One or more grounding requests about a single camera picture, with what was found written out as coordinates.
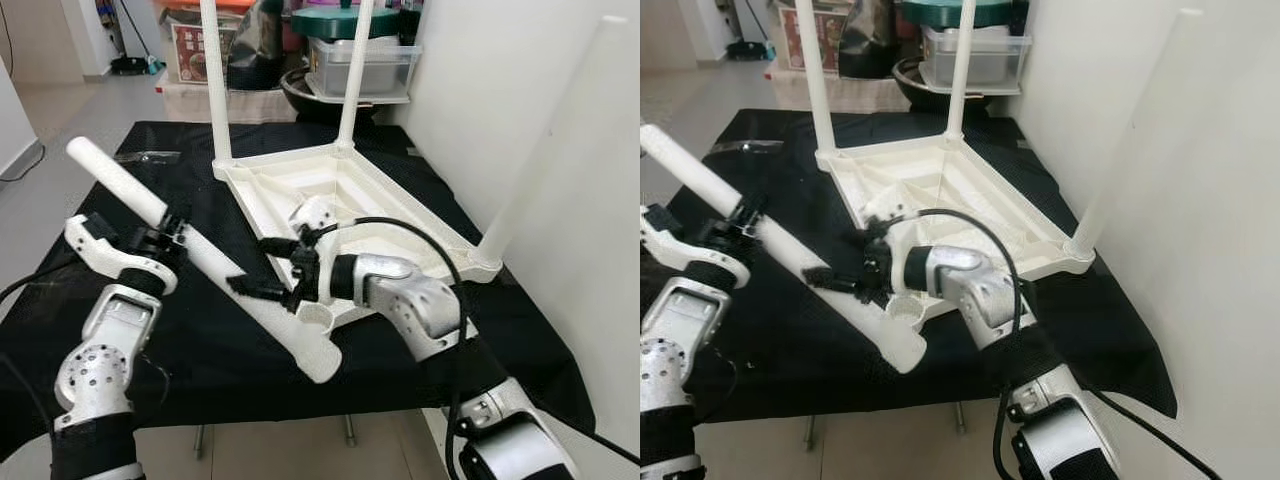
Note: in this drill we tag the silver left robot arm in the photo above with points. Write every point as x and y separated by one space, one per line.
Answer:
675 360
100 370

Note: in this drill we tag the white plastic children table top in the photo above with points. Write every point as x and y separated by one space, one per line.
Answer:
1010 225
420 235

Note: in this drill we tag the clear tape strip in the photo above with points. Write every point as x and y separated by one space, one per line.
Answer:
147 156
745 146

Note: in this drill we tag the black tablecloth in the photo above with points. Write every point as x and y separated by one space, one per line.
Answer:
100 320
760 330

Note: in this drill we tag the beige low platform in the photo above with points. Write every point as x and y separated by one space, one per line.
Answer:
190 102

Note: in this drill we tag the green mop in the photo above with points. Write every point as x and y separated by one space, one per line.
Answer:
750 52
135 66

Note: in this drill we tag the black bag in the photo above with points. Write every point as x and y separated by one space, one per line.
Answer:
255 45
868 40

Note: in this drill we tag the clear plastic container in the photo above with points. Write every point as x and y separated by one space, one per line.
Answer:
1000 60
385 70

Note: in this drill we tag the orange lidded storage box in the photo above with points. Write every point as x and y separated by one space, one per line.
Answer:
185 5

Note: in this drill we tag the green round pot lid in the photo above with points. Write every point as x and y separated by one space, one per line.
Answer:
930 12
325 22

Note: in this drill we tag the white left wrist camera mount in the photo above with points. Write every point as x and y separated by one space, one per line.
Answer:
690 260
110 255

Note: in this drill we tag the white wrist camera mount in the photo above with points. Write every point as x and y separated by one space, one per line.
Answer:
312 215
110 255
690 260
888 212

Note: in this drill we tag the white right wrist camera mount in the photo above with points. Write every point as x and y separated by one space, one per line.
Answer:
312 215
888 212

